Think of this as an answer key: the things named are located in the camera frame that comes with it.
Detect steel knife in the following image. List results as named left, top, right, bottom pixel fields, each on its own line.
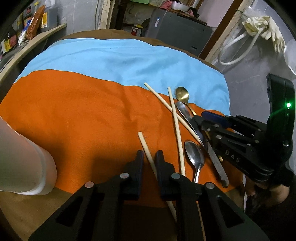
left=176, top=101, right=229, bottom=188

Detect wooden chopstick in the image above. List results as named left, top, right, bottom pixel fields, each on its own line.
left=137, top=132, right=177, bottom=221
left=168, top=87, right=186, bottom=176
left=144, top=82, right=204, bottom=147

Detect right hand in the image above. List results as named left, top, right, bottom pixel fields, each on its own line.
left=245, top=177, right=290, bottom=207

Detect small steel spoon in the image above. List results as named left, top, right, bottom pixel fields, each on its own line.
left=184, top=141, right=204, bottom=184

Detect gold spoon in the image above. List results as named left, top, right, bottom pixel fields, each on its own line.
left=175, top=86, right=197, bottom=115

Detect white mesh bag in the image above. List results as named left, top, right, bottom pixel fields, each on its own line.
left=284, top=39, right=296, bottom=75

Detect striped blue orange cloth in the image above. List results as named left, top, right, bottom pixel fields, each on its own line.
left=0, top=29, right=243, bottom=241

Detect white rubber gloves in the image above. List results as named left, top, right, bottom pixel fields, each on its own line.
left=242, top=16, right=286, bottom=53

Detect white utensil caddy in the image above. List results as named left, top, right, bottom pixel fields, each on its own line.
left=0, top=119, right=57, bottom=195

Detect grey mini fridge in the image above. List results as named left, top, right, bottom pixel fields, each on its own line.
left=144, top=9, right=213, bottom=56

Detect brown spice packet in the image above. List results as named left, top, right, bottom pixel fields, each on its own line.
left=26, top=5, right=45, bottom=41

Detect large oil jug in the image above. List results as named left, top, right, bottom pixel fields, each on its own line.
left=40, top=0, right=58, bottom=32

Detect white hose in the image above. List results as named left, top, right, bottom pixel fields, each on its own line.
left=217, top=27, right=265, bottom=66

